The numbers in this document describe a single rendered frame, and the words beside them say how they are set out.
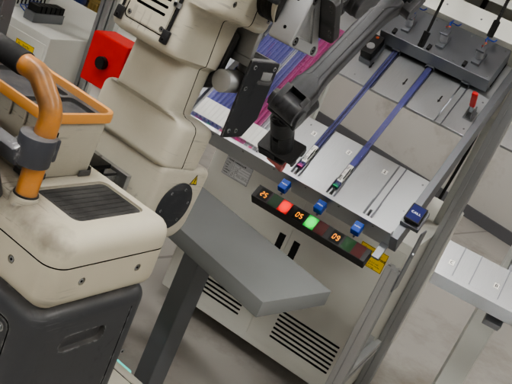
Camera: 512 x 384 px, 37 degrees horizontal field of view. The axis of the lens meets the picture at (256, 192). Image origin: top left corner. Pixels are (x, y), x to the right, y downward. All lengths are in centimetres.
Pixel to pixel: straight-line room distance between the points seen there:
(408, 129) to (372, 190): 361
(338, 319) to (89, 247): 136
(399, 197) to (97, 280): 102
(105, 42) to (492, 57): 114
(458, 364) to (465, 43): 88
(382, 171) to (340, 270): 42
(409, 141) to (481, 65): 338
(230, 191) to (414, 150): 323
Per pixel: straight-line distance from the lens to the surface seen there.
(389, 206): 196
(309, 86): 168
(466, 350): 206
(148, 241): 120
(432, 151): 547
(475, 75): 219
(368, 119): 576
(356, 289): 231
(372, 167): 202
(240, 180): 241
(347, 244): 191
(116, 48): 240
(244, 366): 252
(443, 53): 222
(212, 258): 167
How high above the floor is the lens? 130
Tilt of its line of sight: 19 degrees down
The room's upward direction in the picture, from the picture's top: 23 degrees clockwise
